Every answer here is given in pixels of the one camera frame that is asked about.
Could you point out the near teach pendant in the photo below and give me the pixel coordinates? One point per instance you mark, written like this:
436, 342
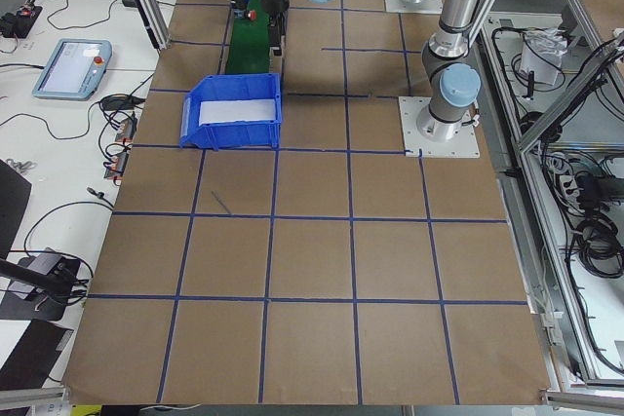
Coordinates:
74, 69

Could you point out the white foam pad source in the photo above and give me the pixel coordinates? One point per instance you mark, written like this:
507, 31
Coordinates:
228, 111

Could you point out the green conveyor belt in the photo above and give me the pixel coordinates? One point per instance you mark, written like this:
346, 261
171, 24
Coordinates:
249, 51

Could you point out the blue source bin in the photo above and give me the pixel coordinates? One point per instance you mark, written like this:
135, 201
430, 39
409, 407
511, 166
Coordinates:
235, 134

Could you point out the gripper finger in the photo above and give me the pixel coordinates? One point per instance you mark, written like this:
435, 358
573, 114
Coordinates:
276, 31
276, 50

